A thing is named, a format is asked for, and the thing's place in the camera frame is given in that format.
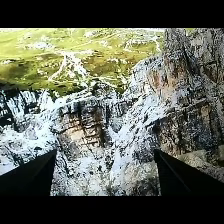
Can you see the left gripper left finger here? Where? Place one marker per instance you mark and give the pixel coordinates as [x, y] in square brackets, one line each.
[31, 178]

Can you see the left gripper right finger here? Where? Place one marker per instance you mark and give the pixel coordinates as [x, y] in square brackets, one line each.
[180, 181]

